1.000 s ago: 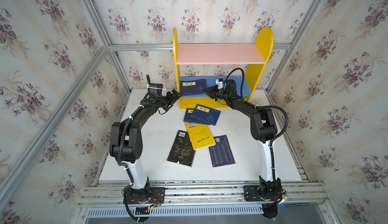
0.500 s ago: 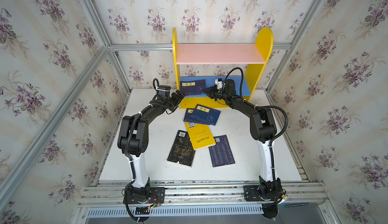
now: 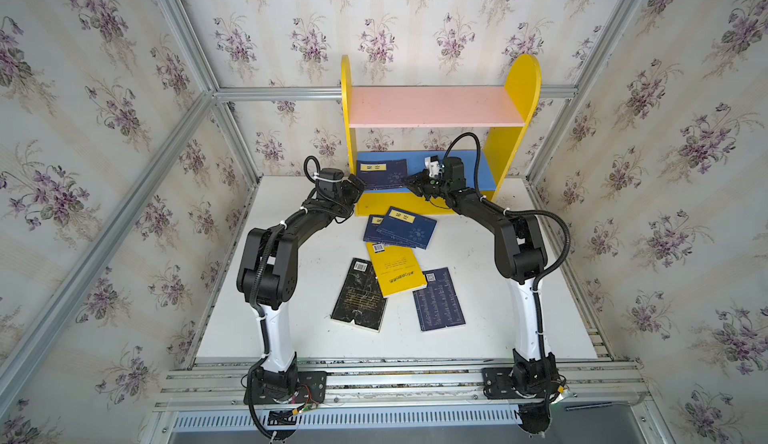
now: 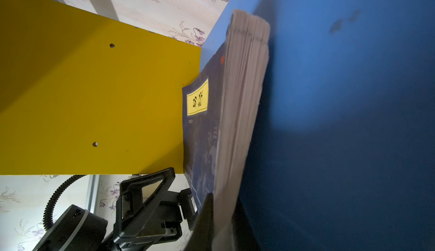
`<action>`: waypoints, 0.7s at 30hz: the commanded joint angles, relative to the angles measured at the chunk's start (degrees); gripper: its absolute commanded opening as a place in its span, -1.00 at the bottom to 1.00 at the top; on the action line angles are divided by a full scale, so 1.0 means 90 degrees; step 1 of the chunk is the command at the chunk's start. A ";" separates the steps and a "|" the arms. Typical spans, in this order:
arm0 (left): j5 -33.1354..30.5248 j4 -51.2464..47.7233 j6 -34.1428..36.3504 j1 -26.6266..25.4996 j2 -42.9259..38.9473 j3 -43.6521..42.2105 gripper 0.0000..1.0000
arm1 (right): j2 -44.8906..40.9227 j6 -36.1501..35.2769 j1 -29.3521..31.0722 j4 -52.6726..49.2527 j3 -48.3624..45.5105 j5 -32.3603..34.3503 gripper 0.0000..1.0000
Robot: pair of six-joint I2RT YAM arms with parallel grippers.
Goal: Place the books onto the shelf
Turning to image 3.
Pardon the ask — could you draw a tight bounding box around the navy book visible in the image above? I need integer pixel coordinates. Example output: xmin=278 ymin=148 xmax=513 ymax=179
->
xmin=363 ymin=215 xmax=399 ymax=245
xmin=356 ymin=159 xmax=408 ymax=191
xmin=377 ymin=207 xmax=437 ymax=250

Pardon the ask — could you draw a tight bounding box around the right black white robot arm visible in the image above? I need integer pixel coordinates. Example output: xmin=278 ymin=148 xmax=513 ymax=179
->
xmin=404 ymin=157 xmax=570 ymax=397

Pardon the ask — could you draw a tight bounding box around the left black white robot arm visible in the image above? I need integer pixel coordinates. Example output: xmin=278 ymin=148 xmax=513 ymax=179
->
xmin=236 ymin=168 xmax=365 ymax=380

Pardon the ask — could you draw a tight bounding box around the yellow pink blue bookshelf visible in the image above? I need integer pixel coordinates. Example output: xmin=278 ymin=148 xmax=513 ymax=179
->
xmin=341 ymin=54 xmax=542 ymax=201

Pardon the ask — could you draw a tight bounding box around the yellow paperback book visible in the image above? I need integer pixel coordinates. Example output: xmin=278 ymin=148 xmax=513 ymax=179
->
xmin=366 ymin=243 xmax=427 ymax=298

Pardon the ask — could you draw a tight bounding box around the black paperback book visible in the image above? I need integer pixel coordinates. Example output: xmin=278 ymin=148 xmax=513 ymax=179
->
xmin=330 ymin=258 xmax=387 ymax=332

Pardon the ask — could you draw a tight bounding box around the dark blue text-covered book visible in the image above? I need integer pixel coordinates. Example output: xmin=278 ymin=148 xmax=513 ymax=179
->
xmin=413 ymin=268 xmax=466 ymax=332

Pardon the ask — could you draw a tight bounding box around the white ventilation grille strip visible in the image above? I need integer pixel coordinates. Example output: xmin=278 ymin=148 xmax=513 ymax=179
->
xmin=173 ymin=404 xmax=522 ymax=433

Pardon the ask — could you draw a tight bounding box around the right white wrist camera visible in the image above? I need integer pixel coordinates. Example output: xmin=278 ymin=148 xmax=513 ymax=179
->
xmin=424 ymin=155 xmax=443 ymax=179

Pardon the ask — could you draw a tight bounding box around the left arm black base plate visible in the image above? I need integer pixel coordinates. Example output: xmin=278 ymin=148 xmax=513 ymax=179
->
xmin=243 ymin=369 xmax=328 ymax=405

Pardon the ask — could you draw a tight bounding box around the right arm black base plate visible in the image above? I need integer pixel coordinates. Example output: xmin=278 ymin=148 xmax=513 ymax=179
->
xmin=481 ymin=366 xmax=565 ymax=402

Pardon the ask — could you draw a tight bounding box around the aluminium mounting rail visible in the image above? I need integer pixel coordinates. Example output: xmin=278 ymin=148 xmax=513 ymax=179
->
xmin=150 ymin=359 xmax=651 ymax=411

